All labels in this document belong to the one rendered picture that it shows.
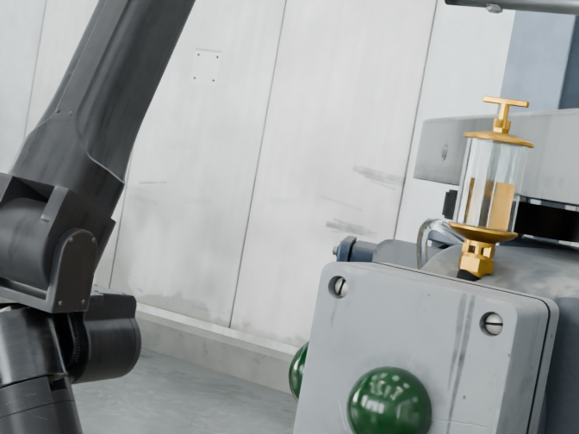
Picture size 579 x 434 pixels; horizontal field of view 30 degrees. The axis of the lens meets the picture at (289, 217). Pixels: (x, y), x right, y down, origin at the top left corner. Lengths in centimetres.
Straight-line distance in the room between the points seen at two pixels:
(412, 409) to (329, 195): 602
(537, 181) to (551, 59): 483
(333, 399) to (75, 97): 41
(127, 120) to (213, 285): 606
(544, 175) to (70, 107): 32
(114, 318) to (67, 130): 15
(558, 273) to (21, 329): 40
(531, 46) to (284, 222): 193
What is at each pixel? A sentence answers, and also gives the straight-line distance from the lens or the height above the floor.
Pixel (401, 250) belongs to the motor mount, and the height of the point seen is 131.
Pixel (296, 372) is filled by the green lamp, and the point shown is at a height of 129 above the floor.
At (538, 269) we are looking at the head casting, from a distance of 46.
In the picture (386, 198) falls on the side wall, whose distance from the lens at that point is 620.
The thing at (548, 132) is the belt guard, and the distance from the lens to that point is 63.
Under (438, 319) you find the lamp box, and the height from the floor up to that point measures 132.
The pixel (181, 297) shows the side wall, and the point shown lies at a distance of 695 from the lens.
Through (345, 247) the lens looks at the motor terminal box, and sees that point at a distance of 88.
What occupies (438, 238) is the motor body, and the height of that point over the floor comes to 132.
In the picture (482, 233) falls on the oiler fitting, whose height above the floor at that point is 135.
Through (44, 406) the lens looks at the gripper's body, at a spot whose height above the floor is 118.
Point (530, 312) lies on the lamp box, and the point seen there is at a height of 133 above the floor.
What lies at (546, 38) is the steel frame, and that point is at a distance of 548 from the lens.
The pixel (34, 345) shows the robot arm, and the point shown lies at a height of 121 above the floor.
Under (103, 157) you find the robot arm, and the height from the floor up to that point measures 134.
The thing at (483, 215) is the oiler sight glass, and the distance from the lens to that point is 44.
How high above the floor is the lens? 136
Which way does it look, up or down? 3 degrees down
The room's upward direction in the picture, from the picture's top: 10 degrees clockwise
